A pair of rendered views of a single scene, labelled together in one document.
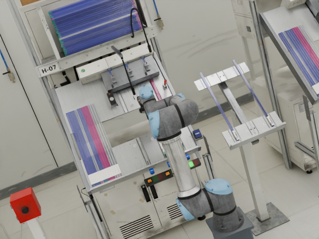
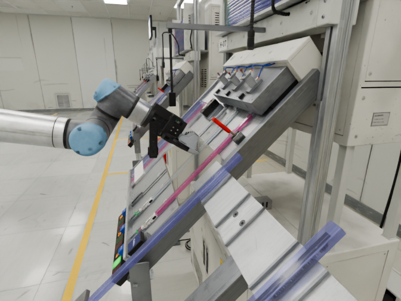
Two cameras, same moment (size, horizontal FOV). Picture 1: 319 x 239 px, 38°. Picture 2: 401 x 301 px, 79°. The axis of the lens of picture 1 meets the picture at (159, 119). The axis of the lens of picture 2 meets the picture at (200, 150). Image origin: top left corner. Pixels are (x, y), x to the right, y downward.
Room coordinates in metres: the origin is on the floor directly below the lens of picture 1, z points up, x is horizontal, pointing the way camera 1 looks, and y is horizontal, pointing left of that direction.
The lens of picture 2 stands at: (2.54, -0.72, 1.20)
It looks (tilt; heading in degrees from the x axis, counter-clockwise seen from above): 17 degrees down; 84
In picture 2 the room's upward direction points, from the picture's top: straight up
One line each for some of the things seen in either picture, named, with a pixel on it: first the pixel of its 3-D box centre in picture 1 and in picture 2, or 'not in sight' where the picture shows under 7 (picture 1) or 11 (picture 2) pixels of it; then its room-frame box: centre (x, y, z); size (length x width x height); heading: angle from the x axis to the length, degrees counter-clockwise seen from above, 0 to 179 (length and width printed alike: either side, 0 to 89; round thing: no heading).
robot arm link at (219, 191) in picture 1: (219, 194); not in sight; (1.86, -0.16, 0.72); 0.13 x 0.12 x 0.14; 96
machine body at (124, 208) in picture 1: (142, 181); (266, 258); (2.98, 0.26, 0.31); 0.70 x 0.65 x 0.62; 98
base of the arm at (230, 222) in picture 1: (226, 214); not in sight; (1.86, -0.16, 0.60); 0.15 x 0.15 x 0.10
